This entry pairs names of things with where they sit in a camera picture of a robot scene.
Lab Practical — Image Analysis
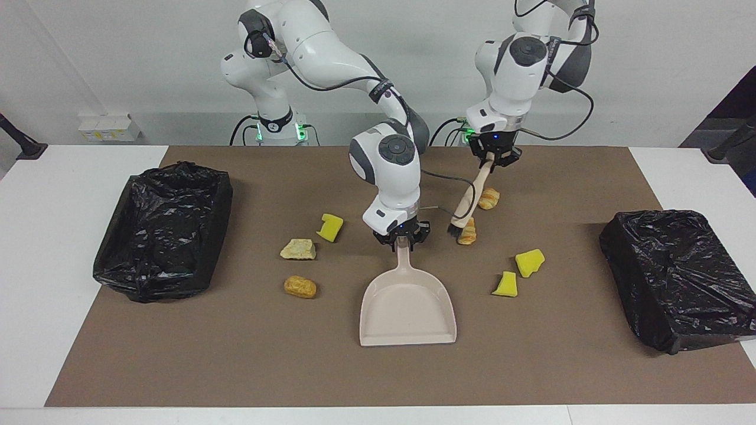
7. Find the beige hand brush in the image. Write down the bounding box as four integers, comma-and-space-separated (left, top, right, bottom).
447, 153, 496, 240

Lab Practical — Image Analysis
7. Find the notched yellow sponge piece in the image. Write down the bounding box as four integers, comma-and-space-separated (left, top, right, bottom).
316, 213, 344, 243

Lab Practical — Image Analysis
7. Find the beige plastic dustpan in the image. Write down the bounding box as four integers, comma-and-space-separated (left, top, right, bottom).
359, 236, 458, 347

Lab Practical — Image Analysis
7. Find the pale bread chunk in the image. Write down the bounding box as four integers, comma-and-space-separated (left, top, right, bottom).
279, 238, 317, 261

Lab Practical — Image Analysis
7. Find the brown bread roll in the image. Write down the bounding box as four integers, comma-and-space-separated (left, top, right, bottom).
283, 275, 318, 299

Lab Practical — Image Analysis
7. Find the wedge yellow sponge piece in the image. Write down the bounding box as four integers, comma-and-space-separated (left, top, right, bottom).
491, 271, 519, 298

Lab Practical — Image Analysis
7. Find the large yellow sponge piece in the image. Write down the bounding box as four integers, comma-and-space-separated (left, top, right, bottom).
515, 249, 546, 278

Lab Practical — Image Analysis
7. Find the black bag-lined bin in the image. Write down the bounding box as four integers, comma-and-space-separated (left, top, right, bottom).
599, 209, 756, 355
93, 161, 234, 303

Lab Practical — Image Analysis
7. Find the brown table mat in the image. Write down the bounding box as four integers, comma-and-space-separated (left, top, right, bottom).
44, 146, 756, 408

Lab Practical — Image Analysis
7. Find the black stand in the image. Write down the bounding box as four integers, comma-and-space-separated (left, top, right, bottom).
701, 115, 756, 163
0, 112, 48, 161

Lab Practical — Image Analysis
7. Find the dark background object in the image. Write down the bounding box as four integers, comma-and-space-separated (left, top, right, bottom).
679, 68, 756, 198

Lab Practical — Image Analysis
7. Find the black base power cable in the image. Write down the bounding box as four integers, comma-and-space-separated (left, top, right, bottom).
229, 114, 262, 146
429, 115, 473, 146

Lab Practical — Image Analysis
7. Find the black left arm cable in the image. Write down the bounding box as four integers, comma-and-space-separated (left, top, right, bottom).
514, 0, 597, 142

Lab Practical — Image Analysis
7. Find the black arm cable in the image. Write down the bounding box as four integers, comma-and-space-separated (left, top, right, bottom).
263, 32, 476, 222
514, 0, 597, 142

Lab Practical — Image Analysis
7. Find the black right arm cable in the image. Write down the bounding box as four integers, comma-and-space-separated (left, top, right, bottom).
263, 32, 476, 222

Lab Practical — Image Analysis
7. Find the white wall socket box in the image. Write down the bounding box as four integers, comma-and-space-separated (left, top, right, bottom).
78, 114, 142, 142

